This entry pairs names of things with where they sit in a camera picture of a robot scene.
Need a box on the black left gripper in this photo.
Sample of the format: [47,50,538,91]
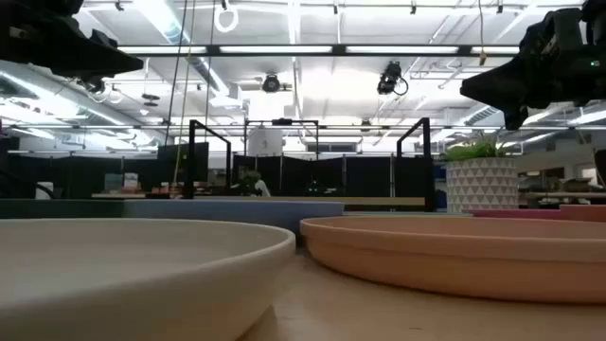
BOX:
[0,13,145,80]

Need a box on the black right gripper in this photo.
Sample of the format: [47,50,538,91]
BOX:
[458,7,606,132]

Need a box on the pink plate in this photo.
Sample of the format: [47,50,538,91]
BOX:
[471,207,567,222]

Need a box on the orange plate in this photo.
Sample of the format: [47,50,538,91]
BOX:
[560,204,606,224]

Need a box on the pale peach plate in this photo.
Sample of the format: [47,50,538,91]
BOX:
[299,215,606,305]

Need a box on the dark teal plate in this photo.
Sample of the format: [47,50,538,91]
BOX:
[0,198,127,220]

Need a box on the light blue plate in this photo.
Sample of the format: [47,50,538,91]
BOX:
[123,198,346,237]

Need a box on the cream plate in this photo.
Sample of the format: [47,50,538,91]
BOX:
[0,217,297,341]

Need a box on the green succulent plant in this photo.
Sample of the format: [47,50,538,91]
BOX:
[440,134,512,163]

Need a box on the white patterned plant pot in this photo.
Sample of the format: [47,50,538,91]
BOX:
[445,158,520,214]

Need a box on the background work table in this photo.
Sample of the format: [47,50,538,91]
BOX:
[518,188,606,209]

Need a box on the black round ceiling fixture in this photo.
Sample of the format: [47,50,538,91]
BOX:
[261,73,283,94]

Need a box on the black overhead light bar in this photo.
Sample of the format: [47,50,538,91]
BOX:
[116,44,522,58]

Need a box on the person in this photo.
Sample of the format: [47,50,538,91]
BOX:
[240,170,273,198]

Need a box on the hanging cable with connector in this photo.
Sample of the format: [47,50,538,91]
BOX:
[476,0,489,66]

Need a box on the black hanging cable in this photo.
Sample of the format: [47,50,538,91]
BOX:
[163,0,189,148]

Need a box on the yellow hanging cable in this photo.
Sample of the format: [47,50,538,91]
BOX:
[172,0,197,187]

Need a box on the black overhead camera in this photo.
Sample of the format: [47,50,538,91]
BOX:
[376,60,409,97]

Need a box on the white cable loop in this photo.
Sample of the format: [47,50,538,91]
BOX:
[213,4,240,34]

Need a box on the black partition wall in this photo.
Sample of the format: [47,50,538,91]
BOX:
[0,136,210,200]
[231,153,436,199]

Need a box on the black background rig frame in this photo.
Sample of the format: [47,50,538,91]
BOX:
[243,117,320,163]

